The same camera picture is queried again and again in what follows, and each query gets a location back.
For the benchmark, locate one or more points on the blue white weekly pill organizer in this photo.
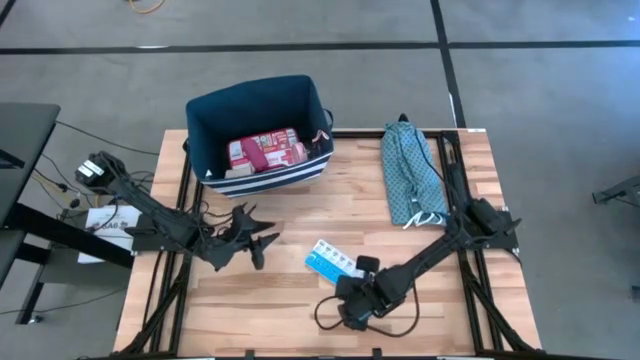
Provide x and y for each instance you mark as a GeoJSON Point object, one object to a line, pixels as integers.
{"type": "Point", "coordinates": [327, 260]}

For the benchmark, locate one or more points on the black aluminium table frame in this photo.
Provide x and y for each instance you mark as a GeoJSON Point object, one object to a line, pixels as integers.
{"type": "Point", "coordinates": [360, 134]}

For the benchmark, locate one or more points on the black table edge clip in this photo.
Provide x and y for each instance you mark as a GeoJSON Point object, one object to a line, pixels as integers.
{"type": "Point", "coordinates": [249, 354]}
{"type": "Point", "coordinates": [377, 353]}

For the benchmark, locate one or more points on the black desk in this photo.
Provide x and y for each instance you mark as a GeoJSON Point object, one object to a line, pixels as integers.
{"type": "Point", "coordinates": [25, 130]}

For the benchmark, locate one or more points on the white paper sheet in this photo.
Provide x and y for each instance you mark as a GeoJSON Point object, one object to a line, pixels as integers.
{"type": "Point", "coordinates": [115, 225]}

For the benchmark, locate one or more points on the blue patterned hospital gown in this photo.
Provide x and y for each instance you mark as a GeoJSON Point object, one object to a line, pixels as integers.
{"type": "Point", "coordinates": [410, 170]}

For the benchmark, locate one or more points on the beige elastic bandage red stitching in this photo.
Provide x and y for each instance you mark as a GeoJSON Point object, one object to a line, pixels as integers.
{"type": "Point", "coordinates": [239, 172]}

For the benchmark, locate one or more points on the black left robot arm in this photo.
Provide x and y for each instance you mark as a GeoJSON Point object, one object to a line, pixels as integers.
{"type": "Point", "coordinates": [150, 205]}

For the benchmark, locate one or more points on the pink plastic first aid box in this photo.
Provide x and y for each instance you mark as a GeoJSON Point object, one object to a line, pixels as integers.
{"type": "Point", "coordinates": [280, 150]}

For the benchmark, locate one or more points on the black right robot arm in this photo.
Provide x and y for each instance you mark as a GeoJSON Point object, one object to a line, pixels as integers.
{"type": "Point", "coordinates": [430, 255]}

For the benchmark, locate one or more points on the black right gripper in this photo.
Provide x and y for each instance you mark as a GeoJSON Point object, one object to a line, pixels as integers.
{"type": "Point", "coordinates": [362, 300]}

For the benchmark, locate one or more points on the clear cup with pink lid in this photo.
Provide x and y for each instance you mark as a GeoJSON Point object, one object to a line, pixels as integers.
{"type": "Point", "coordinates": [300, 152]}

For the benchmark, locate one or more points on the pink bandage roll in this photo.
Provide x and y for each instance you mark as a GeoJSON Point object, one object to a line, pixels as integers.
{"type": "Point", "coordinates": [255, 155]}

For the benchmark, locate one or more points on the black equipment stand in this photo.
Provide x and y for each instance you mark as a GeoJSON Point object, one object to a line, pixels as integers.
{"type": "Point", "coordinates": [617, 192]}

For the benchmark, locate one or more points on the navy white striped fabric basket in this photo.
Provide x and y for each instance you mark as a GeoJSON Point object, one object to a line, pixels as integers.
{"type": "Point", "coordinates": [250, 100]}

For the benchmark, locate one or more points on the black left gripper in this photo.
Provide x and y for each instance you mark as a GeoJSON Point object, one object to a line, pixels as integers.
{"type": "Point", "coordinates": [225, 240]}

